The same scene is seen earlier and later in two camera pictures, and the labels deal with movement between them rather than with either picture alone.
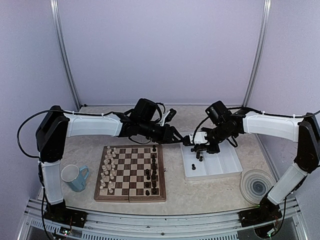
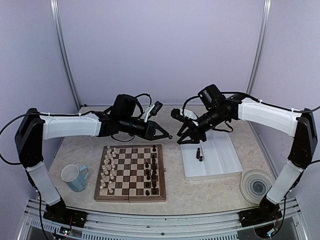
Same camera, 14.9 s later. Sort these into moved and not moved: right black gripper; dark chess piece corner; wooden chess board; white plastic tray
Moved: right black gripper
Not moved: white plastic tray; wooden chess board; dark chess piece corner
